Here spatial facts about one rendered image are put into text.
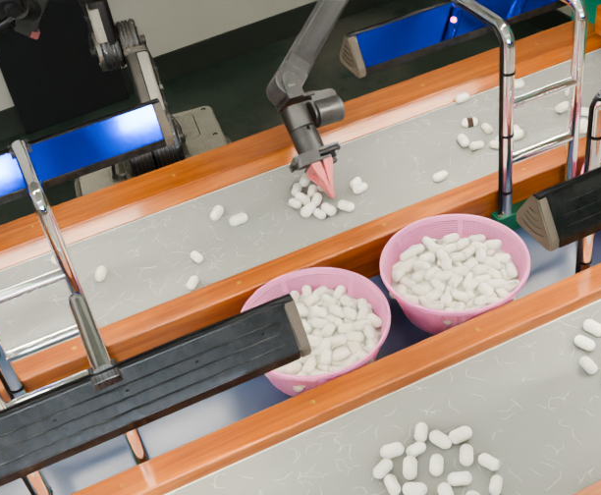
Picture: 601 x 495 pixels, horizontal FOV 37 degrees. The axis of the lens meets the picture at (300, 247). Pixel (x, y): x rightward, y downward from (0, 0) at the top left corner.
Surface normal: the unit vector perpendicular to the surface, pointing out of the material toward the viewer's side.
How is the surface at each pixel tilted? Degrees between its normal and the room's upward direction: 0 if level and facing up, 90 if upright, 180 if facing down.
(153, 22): 90
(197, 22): 90
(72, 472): 0
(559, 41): 0
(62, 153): 58
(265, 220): 0
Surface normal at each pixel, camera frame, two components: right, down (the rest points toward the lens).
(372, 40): 0.27, 0.07
